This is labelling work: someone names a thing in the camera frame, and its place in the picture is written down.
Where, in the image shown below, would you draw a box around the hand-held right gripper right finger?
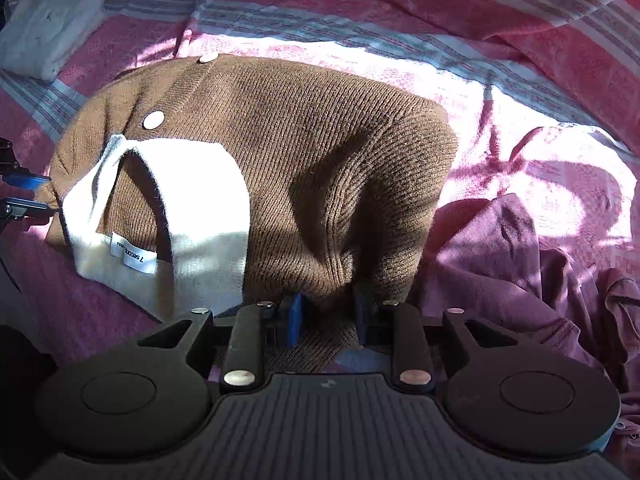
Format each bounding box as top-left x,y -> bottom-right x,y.
352,285 -> 519,392

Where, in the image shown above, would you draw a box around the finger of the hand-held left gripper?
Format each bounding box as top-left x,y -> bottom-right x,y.
0,199 -> 54,221
0,140 -> 51,192

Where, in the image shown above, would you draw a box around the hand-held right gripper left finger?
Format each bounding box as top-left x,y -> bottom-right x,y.
137,291 -> 305,394

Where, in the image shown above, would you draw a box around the brown knit sweater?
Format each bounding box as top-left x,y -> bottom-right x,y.
32,52 -> 459,374

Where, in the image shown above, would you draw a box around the maroon shirt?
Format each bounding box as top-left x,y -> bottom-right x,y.
410,192 -> 640,480

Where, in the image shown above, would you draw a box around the white folded cloth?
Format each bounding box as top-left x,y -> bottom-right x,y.
0,0 -> 110,82

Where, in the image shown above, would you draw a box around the pink striped bedsheet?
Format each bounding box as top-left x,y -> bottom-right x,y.
0,0 -> 640,376

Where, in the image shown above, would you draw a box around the black cable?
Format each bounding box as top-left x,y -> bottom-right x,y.
0,239 -> 22,294

